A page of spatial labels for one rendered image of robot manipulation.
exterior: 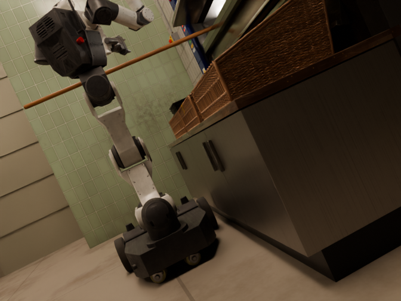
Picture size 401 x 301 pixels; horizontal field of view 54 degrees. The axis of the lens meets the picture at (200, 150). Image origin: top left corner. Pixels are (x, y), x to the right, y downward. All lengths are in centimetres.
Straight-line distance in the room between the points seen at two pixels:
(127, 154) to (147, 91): 195
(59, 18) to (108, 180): 215
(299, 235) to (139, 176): 118
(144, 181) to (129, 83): 204
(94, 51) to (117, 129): 42
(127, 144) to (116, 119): 15
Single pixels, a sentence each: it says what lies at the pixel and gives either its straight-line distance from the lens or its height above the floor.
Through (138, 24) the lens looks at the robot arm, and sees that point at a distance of 227.
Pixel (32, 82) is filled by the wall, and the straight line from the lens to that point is 412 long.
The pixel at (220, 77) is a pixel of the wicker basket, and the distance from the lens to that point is 128.
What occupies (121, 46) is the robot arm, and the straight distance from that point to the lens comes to 256.
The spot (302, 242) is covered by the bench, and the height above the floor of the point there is 15.
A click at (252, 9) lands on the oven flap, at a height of 100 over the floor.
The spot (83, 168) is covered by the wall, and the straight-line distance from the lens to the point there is 395.
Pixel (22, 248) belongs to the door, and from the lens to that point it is 543.
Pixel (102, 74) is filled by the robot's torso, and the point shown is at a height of 102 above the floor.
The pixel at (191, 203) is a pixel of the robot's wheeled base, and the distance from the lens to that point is 229.
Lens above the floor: 53
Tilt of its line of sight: 2 degrees down
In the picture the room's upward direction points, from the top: 25 degrees counter-clockwise
